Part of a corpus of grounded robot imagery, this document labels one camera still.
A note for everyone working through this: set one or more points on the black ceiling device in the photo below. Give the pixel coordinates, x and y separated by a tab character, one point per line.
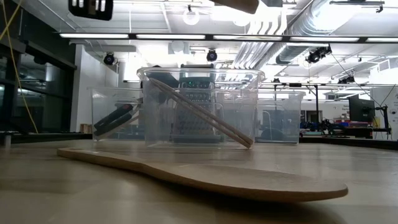
346	80

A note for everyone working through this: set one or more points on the small silver post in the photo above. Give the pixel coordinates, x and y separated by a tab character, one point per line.
7	140

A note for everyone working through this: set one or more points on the silver ventilation duct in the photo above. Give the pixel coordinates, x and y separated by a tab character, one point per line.
311	21

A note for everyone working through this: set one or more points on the black nylon spatula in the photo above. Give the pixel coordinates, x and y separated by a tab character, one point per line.
115	114

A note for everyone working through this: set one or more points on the ceiling strip light bar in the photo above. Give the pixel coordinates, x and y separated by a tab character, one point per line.
186	36

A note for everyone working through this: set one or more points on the black ceiling camera cluster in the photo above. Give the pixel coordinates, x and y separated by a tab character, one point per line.
317	55

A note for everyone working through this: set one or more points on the plain wooden utensil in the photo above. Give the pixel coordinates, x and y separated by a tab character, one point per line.
202	111

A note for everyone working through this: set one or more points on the white ceiling pipes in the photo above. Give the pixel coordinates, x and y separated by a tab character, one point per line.
248	56

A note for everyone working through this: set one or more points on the black background rack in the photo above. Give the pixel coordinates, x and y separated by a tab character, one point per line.
316	102

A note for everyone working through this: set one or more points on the brown wooden block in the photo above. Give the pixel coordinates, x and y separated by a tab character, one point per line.
86	128

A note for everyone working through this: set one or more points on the black monitor stand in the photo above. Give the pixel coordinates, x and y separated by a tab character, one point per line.
385	118

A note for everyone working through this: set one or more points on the round ceiling lamp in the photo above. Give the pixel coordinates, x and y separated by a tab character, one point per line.
184	17

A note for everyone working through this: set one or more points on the metal box grater teal trim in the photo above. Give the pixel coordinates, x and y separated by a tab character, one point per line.
199	93

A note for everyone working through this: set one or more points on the black computer monitor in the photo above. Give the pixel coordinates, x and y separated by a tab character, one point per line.
360	109

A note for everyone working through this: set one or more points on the wide wooden spatula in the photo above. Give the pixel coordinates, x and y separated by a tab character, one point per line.
248	183

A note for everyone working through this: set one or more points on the black slotted turner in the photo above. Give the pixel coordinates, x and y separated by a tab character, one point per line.
90	14

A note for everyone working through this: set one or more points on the background workbench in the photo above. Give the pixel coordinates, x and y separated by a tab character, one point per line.
342	124

